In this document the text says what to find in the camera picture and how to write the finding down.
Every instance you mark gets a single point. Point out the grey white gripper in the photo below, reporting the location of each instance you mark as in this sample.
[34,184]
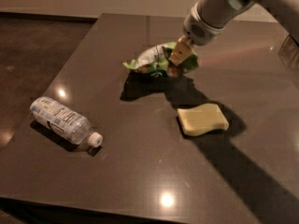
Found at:
[201,32]

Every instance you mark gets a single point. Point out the green rice chip bag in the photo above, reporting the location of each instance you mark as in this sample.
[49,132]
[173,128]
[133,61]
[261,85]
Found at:
[155,62]

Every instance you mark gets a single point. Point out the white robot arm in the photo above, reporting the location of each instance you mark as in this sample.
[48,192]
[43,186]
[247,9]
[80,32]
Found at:
[285,12]

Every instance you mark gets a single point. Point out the yellow sponge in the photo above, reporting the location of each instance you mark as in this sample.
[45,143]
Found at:
[202,119]

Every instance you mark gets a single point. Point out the clear plastic water bottle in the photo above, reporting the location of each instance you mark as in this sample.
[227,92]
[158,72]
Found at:
[65,122]

